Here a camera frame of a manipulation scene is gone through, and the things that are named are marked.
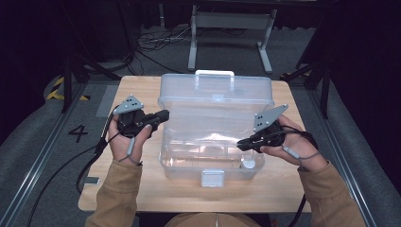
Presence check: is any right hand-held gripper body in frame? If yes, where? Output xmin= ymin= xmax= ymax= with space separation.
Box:
xmin=253 ymin=103 xmax=289 ymax=149

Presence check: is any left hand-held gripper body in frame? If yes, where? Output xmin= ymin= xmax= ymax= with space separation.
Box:
xmin=112 ymin=94 xmax=155 ymax=139

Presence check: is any small white-capped bottle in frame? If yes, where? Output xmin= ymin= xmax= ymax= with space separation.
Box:
xmin=240 ymin=159 xmax=257 ymax=170

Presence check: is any clear plastic storage box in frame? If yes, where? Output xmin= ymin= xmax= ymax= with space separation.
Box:
xmin=157 ymin=69 xmax=275 ymax=189

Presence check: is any person's left hand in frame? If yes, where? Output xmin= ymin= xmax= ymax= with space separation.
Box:
xmin=106 ymin=113 xmax=154 ymax=166

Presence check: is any person's right hand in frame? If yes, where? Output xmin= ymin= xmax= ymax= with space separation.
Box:
xmin=259 ymin=113 xmax=329 ymax=173

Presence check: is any black tripod stand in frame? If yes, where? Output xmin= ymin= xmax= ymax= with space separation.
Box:
xmin=279 ymin=59 xmax=333 ymax=120
xmin=61 ymin=46 xmax=123 ymax=114

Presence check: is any yellow black hazard tape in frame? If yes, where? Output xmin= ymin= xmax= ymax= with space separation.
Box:
xmin=45 ymin=76 xmax=92 ymax=102

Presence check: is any person's tan-clothed torso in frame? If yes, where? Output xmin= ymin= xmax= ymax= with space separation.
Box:
xmin=164 ymin=212 xmax=263 ymax=227

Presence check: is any grey left wrist strap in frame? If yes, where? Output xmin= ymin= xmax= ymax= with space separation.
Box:
xmin=117 ymin=136 xmax=144 ymax=167

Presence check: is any grey wrist strap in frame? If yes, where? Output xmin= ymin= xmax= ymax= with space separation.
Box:
xmin=281 ymin=145 xmax=323 ymax=172
xmin=117 ymin=136 xmax=144 ymax=167

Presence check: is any grey right wrist strap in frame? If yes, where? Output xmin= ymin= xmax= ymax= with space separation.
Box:
xmin=281 ymin=145 xmax=323 ymax=172

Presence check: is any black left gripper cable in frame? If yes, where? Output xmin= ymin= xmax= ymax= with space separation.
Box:
xmin=76 ymin=105 xmax=122 ymax=194

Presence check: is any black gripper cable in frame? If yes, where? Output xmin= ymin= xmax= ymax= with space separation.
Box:
xmin=76 ymin=105 xmax=122 ymax=194
xmin=277 ymin=125 xmax=319 ymax=227

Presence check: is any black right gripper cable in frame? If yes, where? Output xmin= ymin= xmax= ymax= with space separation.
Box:
xmin=277 ymin=125 xmax=319 ymax=227

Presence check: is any tangle of floor cables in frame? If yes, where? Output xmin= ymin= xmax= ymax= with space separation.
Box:
xmin=126 ymin=25 xmax=194 ymax=77

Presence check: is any aluminium floor rail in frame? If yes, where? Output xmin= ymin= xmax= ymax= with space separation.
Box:
xmin=310 ymin=89 xmax=381 ymax=227
xmin=0 ymin=82 xmax=89 ymax=227

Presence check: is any thin black floor cable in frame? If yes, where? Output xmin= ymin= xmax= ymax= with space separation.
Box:
xmin=26 ymin=144 xmax=99 ymax=227

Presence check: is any grey metal table frame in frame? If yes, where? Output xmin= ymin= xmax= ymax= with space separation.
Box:
xmin=187 ymin=4 xmax=279 ymax=75

